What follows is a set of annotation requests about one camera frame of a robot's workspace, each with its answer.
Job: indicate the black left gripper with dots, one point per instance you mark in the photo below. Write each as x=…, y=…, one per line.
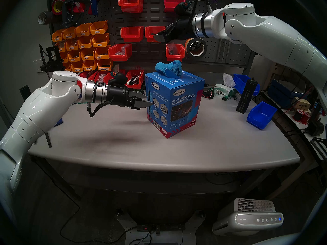
x=116, y=95

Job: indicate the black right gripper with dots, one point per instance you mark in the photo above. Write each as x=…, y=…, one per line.
x=180, y=28

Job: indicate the blue microfiber shop towel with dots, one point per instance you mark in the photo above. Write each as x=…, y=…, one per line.
x=168, y=68

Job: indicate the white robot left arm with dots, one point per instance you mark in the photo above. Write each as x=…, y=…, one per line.
x=38, y=111

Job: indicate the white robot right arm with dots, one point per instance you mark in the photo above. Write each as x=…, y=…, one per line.
x=268, y=35

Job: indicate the red storage bin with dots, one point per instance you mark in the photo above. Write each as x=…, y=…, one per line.
x=118, y=53
x=135, y=81
x=168, y=3
x=131, y=34
x=83, y=74
x=95, y=74
x=130, y=4
x=106, y=77
x=150, y=31
x=175, y=55

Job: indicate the clear plastic bag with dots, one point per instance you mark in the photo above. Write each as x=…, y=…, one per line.
x=171, y=48

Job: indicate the blue cleaning cloth box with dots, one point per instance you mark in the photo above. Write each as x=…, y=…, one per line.
x=176, y=104

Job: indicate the black orange tape roll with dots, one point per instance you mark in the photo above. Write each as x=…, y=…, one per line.
x=196, y=46

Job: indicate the orange parts bin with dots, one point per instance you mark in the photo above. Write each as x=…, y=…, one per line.
x=71, y=44
x=83, y=29
x=60, y=46
x=100, y=39
x=102, y=52
x=89, y=65
x=57, y=35
x=74, y=55
x=98, y=27
x=64, y=57
x=76, y=66
x=67, y=67
x=85, y=42
x=69, y=32
x=104, y=64
x=87, y=53

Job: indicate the black electronic module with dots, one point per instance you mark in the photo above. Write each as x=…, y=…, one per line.
x=208, y=94

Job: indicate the white tissue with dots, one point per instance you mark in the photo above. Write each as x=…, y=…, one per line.
x=228, y=80

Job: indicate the Kimtech wipes box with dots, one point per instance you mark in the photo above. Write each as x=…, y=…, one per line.
x=224, y=92

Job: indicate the blue black hand clamp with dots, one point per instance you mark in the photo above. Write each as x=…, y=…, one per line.
x=59, y=122

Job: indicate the blue plastic bin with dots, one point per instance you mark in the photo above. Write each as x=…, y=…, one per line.
x=241, y=82
x=261, y=115

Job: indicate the black bar clamp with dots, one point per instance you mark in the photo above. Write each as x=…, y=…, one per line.
x=70, y=12

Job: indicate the black spray can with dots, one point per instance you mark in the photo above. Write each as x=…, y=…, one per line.
x=246, y=96

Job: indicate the red yellow tape roll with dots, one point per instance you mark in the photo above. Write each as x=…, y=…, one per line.
x=58, y=5

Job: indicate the black foam cylinder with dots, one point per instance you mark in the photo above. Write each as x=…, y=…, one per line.
x=25, y=92

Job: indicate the dark blue box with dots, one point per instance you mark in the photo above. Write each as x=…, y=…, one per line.
x=278, y=90

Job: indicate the black power strip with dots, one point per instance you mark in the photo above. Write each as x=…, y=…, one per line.
x=161, y=228

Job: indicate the small cardboard box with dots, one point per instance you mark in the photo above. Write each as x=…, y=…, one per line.
x=301, y=104

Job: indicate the white air purifier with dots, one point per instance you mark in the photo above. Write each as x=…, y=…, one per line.
x=247, y=217

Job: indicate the black power adapter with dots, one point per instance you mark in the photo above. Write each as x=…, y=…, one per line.
x=315, y=128

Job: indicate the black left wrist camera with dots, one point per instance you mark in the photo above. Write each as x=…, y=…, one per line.
x=118, y=80

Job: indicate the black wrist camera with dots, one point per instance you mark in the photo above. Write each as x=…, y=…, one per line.
x=182, y=8
x=118, y=80

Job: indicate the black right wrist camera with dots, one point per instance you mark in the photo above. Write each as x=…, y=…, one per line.
x=182, y=8

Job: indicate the dark table frame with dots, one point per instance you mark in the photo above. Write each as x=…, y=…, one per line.
x=153, y=182

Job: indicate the black bracket stand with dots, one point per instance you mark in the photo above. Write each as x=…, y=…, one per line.
x=52, y=59

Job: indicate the white wall plate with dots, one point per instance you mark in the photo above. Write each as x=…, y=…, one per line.
x=39, y=65

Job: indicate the grey duct tape roll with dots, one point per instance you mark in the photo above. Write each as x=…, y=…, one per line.
x=44, y=17

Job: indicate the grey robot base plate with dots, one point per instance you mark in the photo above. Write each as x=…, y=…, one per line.
x=127, y=224

